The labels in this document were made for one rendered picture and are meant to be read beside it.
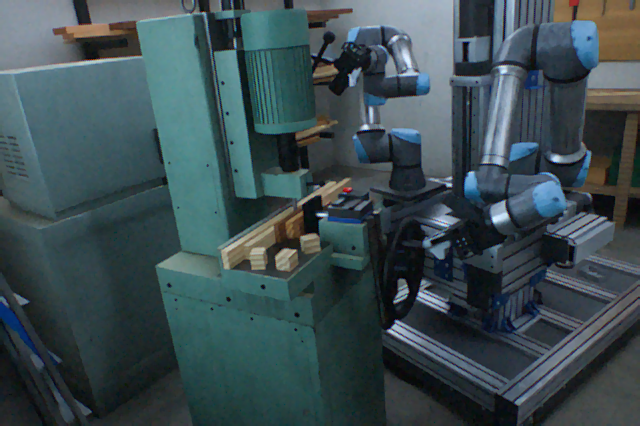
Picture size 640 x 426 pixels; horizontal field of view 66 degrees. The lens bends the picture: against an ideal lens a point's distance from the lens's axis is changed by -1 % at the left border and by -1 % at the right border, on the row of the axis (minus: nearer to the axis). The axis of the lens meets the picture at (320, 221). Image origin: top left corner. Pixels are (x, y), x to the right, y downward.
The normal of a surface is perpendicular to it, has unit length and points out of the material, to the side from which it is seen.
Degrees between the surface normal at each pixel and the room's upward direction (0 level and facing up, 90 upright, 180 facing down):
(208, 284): 90
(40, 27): 90
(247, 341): 90
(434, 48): 90
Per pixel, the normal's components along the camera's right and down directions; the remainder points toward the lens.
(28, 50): 0.79, 0.15
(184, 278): -0.48, 0.36
